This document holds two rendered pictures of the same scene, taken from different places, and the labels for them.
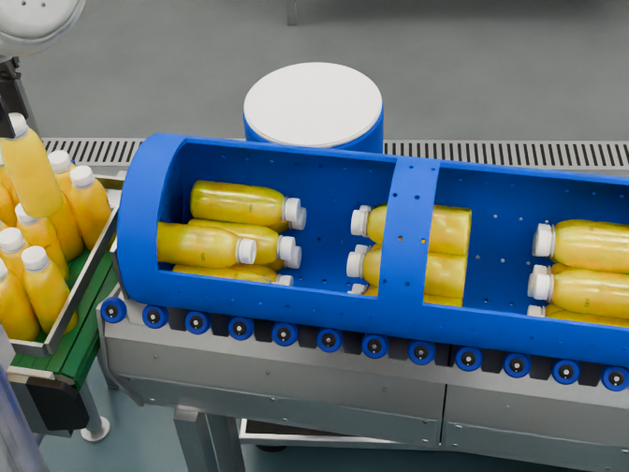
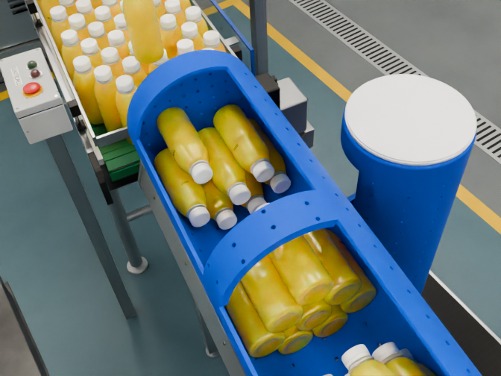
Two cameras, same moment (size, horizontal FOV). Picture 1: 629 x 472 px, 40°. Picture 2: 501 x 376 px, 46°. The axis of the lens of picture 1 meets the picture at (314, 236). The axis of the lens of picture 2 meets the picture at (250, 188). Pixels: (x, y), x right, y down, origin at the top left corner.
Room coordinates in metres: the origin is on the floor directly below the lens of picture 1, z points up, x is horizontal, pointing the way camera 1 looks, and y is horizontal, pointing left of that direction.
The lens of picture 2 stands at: (0.60, -0.54, 1.93)
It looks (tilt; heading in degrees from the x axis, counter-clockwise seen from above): 50 degrees down; 54
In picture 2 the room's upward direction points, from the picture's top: 4 degrees counter-clockwise
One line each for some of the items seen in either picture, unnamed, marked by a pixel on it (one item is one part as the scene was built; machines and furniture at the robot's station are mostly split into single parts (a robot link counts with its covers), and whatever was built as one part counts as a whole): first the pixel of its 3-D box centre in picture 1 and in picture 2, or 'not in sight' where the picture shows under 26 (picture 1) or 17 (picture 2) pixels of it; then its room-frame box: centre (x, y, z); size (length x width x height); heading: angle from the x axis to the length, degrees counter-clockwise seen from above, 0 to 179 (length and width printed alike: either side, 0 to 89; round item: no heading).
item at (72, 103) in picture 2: not in sight; (77, 115); (0.91, 0.59, 0.94); 0.03 x 0.02 x 0.08; 76
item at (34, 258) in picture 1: (34, 258); (124, 83); (1.00, 0.46, 1.07); 0.04 x 0.04 x 0.02
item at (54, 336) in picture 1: (94, 260); (178, 113); (1.09, 0.40, 0.96); 0.40 x 0.01 x 0.03; 166
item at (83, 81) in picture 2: not in sight; (91, 92); (0.96, 0.59, 0.98); 0.07 x 0.07 x 0.16
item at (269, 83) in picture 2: not in sight; (259, 100); (1.27, 0.32, 0.95); 0.10 x 0.07 x 0.10; 166
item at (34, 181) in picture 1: (29, 169); (142, 24); (1.07, 0.44, 1.20); 0.07 x 0.07 x 0.16
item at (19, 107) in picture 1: (12, 99); not in sight; (1.09, 0.44, 1.32); 0.03 x 0.01 x 0.07; 76
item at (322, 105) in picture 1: (313, 103); (409, 116); (1.42, -0.01, 1.03); 0.28 x 0.28 x 0.01
